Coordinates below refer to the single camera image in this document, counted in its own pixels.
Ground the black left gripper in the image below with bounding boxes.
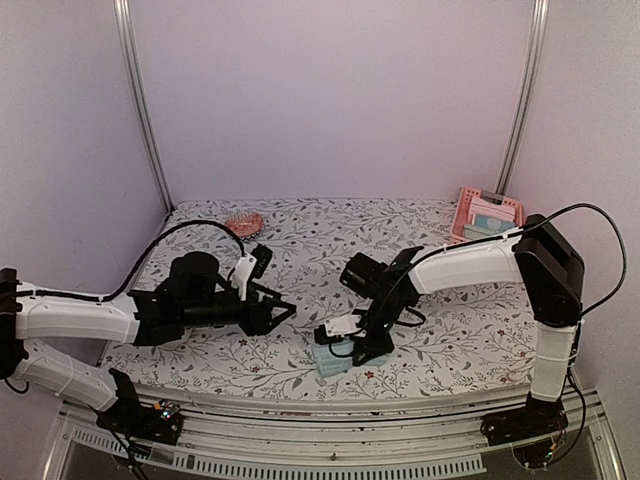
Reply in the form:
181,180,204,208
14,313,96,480
181,283,298,338

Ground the green panda towel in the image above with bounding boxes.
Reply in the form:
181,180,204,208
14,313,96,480
462,224,500,240

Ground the light blue towel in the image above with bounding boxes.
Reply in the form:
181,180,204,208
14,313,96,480
311,339,391,378

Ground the pink plastic basket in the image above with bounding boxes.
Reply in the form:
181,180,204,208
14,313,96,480
450,187,524,244

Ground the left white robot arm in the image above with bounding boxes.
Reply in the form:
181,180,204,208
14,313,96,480
1,252,296,434

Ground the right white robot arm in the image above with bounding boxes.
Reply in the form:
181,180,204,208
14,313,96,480
324,214,585,436

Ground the pink rolled towel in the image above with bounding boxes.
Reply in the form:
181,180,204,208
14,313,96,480
469,197,516,222

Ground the blue rolled towel in basket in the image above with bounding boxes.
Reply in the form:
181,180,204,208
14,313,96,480
472,214,516,232

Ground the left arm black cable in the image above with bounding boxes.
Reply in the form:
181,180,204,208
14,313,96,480
14,218,249,304

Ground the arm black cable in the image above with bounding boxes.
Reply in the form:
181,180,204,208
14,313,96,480
379,202,629,321
14,218,249,304

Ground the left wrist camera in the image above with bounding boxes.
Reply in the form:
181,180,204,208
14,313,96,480
230,244,273,301

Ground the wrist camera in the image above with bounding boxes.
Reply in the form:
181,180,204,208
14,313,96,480
314,314,362,345
230,244,273,301

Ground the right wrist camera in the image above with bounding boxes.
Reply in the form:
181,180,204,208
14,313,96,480
314,314,362,345

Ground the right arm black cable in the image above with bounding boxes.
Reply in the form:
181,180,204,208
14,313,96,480
379,202,629,321

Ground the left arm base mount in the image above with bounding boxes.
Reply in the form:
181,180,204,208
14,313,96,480
96,396,184,446

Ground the aluminium front rail frame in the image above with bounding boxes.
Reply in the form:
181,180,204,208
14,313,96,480
44,384,626,480

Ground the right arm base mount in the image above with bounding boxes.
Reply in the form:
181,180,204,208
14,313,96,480
480,394,569,446

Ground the left aluminium corner post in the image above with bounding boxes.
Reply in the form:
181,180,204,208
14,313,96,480
113,0,174,214

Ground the aluminium corner post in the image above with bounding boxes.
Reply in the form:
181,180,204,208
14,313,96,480
113,0,174,214
495,0,549,196

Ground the right aluminium corner post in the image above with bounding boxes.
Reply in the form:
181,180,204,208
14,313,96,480
495,0,549,196

